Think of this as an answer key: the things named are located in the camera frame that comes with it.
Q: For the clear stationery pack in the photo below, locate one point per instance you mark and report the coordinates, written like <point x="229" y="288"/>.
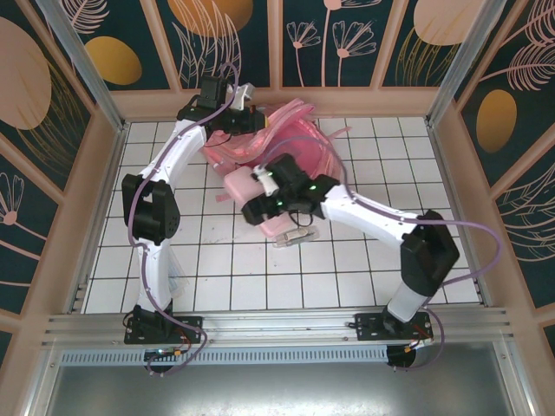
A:
<point x="299" y="236"/>

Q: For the pink backpack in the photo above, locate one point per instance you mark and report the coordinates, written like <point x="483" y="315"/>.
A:
<point x="299" y="151"/>

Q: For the pink pencil case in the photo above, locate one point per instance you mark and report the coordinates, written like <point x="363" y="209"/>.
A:
<point x="240" y="186"/>

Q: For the clear plastic folder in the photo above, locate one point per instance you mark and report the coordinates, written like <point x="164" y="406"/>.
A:
<point x="178" y="277"/>

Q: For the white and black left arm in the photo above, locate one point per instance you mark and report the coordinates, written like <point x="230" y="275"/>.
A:
<point x="182" y="147"/>

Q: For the grey metal sheet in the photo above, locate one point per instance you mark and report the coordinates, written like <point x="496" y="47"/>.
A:
<point x="277" y="390"/>

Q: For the small circuit board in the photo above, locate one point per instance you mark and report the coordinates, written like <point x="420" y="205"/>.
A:
<point x="165" y="353"/>

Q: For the aluminium mounting rail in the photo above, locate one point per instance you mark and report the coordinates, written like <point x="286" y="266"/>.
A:
<point x="277" y="325"/>

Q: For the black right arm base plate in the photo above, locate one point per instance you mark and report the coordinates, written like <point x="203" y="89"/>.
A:
<point x="368" y="325"/>

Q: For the aluminium corner post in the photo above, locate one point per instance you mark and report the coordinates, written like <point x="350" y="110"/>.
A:
<point x="89" y="73"/>
<point x="464" y="65"/>

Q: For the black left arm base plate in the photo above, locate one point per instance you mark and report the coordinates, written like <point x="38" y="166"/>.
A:
<point x="191" y="325"/>

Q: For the aluminium side rail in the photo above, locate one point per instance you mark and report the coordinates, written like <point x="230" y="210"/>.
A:
<point x="77" y="299"/>
<point x="483" y="290"/>

